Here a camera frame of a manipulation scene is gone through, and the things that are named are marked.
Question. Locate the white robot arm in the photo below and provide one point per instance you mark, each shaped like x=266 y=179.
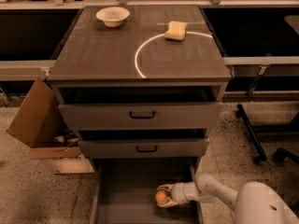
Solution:
x=254 y=203

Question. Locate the top grey drawer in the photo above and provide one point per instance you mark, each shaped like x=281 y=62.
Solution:
x=140 y=116

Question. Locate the bottom grey open drawer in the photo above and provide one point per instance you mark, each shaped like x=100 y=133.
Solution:
x=125 y=192

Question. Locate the open cardboard box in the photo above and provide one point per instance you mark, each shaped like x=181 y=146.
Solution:
x=40 y=126

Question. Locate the yellow sponge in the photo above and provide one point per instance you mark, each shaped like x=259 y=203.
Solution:
x=176 y=30

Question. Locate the middle grey drawer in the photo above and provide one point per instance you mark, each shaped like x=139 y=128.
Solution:
x=144 y=148

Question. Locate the grey drawer cabinet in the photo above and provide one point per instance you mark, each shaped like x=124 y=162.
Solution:
x=136 y=64

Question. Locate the black office chair base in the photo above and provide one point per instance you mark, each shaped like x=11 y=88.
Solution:
x=282 y=154

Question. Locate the orange fruit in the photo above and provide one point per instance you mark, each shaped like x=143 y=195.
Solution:
x=161 y=196

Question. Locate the black rolling stand base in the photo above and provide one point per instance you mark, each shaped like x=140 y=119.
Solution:
x=290 y=128

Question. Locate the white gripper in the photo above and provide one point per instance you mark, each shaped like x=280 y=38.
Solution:
x=179 y=191

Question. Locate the white ceramic bowl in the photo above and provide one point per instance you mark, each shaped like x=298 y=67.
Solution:
x=112 y=16

